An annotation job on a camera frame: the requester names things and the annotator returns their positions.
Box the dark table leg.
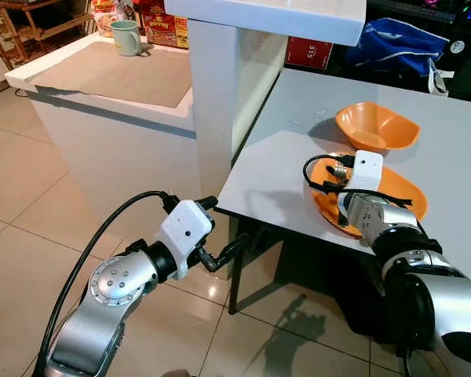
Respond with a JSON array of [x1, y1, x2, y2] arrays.
[[228, 218, 250, 317]]

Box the orange plastic plate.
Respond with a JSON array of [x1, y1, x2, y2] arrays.
[[308, 152, 429, 240]]

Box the orange plastic bowl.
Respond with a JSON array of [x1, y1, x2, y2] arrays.
[[334, 101, 422, 155]]

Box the white bar counter with pillar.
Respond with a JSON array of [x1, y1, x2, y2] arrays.
[[164, 0, 368, 280]]

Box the white low counter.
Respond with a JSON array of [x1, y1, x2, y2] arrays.
[[5, 31, 199, 207]]

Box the red cardboard box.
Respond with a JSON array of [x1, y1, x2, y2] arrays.
[[284, 36, 335, 71]]

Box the blue fabric bag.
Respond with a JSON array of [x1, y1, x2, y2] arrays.
[[345, 16, 457, 97]]

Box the brown counter mat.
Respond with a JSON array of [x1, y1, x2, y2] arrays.
[[32, 40, 194, 109]]

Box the pale green mug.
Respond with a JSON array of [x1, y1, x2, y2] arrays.
[[109, 19, 147, 58]]

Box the red snack packages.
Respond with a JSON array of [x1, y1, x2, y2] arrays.
[[89, 0, 190, 50]]

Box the wooden shelf rack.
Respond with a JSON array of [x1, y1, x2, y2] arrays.
[[0, 0, 92, 73]]

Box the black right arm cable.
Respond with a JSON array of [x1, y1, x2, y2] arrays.
[[301, 154, 414, 210]]

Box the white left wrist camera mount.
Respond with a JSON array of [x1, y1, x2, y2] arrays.
[[156, 199, 214, 281]]

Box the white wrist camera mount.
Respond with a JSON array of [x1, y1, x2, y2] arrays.
[[156, 199, 214, 281], [341, 150, 385, 194]]

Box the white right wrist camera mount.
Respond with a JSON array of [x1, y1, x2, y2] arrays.
[[341, 150, 385, 194]]

